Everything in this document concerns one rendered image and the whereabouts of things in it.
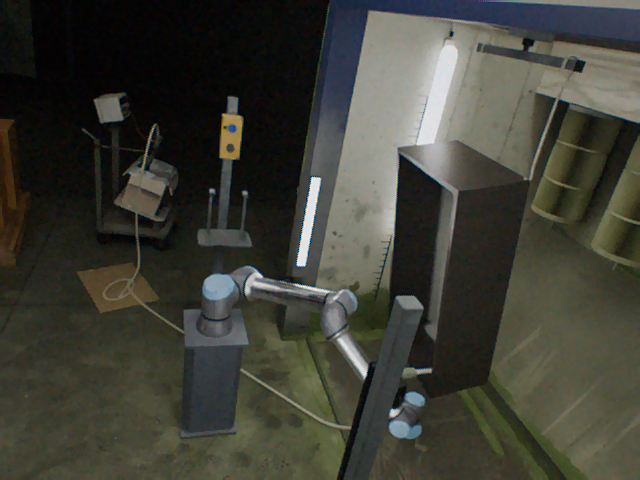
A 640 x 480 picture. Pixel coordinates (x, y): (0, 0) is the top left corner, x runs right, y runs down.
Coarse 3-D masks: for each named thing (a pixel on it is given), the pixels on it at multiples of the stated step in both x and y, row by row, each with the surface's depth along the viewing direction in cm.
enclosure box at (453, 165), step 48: (432, 144) 243; (432, 192) 260; (480, 192) 194; (432, 240) 276; (480, 240) 207; (432, 288) 295; (480, 288) 221; (432, 336) 294; (480, 336) 238; (432, 384) 245; (480, 384) 258
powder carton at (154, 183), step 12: (144, 156) 418; (132, 168) 393; (156, 168) 433; (168, 168) 434; (132, 180) 393; (144, 180) 396; (156, 180) 398; (168, 180) 405; (132, 192) 403; (144, 192) 404; (156, 192) 399; (132, 204) 408; (144, 204) 409; (156, 204) 410
